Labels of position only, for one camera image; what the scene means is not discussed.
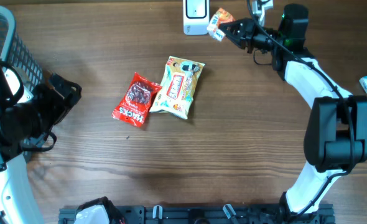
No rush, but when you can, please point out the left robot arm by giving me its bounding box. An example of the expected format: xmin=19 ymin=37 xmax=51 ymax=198
xmin=0 ymin=61 xmax=81 ymax=223

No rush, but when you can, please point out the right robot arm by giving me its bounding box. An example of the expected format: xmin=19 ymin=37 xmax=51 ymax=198
xmin=220 ymin=1 xmax=367 ymax=223

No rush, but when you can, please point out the small orange box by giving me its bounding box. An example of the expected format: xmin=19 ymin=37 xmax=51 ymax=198
xmin=207 ymin=7 xmax=235 ymax=42

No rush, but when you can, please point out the red Hacks candy bag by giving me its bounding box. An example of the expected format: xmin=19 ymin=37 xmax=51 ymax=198
xmin=111 ymin=73 xmax=162 ymax=128

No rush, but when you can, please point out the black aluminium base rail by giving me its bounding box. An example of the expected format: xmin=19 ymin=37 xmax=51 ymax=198
xmin=58 ymin=204 xmax=336 ymax=224

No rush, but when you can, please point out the white barcode scanner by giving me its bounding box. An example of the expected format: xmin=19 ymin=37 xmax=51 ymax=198
xmin=182 ymin=0 xmax=210 ymax=35

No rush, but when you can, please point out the dark grey mesh basket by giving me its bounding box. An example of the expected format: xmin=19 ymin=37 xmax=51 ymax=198
xmin=0 ymin=6 xmax=53 ymax=169

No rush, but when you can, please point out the yellow snack bag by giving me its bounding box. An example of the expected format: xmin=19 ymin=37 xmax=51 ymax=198
xmin=149 ymin=56 xmax=205 ymax=119

